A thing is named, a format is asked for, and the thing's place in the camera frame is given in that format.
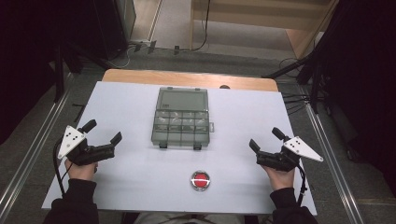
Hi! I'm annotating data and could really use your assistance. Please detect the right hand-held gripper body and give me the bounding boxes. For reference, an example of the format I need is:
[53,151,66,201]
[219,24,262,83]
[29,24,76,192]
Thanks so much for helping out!
[256,135,324,173]

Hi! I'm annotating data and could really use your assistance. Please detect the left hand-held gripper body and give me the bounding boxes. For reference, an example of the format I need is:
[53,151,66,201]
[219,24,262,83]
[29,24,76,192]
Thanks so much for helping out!
[57,125,117,167]

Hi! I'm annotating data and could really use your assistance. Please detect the person's left hand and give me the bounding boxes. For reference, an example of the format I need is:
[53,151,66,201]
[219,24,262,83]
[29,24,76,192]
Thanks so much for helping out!
[64,158,99,182]

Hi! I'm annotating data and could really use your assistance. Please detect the person's right hand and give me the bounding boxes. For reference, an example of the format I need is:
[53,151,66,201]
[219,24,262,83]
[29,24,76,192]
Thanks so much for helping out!
[261,163,296,191]

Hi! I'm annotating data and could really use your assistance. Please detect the white table board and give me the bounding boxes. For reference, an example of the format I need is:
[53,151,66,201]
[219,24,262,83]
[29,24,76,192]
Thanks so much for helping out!
[41,80,318,217]

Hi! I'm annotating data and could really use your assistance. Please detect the black metal stand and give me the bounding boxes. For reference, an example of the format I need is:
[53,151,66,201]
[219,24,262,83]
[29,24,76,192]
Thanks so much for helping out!
[50,36,110,105]

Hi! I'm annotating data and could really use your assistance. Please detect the red round button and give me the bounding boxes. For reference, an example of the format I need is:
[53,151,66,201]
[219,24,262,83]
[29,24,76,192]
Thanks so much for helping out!
[190,170,212,192]

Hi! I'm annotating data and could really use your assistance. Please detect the black stand legs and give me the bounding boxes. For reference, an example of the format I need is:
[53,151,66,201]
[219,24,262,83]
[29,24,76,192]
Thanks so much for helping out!
[261,46,328,115]

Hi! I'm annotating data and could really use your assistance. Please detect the grey transparent compartment box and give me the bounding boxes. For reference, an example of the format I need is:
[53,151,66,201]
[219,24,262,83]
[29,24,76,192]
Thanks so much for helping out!
[150,86,216,151]

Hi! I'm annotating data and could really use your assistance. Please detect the group of small pale parts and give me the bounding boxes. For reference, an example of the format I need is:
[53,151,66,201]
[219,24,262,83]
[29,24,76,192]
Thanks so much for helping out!
[155,110,208,131]

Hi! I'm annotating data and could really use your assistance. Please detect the wooden table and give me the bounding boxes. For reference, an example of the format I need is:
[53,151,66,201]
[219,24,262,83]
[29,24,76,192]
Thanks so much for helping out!
[101,68,279,92]

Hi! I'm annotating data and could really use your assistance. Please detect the person's lap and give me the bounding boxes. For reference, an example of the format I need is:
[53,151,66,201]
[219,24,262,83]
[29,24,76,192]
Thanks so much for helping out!
[133,212,248,224]

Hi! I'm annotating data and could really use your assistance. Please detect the dark cabinet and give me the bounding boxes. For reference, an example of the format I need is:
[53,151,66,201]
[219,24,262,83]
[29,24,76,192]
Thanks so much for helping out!
[90,0,137,61]

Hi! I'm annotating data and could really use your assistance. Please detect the light wooden furniture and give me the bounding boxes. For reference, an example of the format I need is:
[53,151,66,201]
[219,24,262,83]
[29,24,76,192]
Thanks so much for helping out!
[189,0,340,60]

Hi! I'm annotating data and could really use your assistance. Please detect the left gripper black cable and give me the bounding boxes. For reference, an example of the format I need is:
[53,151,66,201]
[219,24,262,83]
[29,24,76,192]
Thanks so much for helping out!
[52,137,74,198]

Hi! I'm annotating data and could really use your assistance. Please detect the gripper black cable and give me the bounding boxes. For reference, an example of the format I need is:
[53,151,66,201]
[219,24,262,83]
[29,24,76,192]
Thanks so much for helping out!
[294,163,309,207]
[52,137,74,198]

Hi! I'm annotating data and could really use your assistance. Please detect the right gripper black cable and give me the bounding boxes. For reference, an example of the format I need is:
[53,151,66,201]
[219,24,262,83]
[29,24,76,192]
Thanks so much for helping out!
[294,163,309,207]

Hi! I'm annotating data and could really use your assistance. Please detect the bundle of black cables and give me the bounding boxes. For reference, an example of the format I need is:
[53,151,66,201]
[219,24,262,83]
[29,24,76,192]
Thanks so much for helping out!
[278,57,326,116]

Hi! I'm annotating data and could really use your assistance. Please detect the aluminium rail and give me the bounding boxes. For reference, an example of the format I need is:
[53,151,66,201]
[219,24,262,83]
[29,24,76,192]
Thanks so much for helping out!
[0,73,75,217]
[300,87,366,224]

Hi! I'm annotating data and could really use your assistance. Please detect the white floor cable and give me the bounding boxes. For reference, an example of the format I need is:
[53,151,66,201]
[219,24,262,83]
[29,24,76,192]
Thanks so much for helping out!
[106,39,148,70]

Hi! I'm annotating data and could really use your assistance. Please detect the black floor cable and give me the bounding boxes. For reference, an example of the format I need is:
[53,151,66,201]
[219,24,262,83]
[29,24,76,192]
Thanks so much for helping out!
[155,0,212,56]

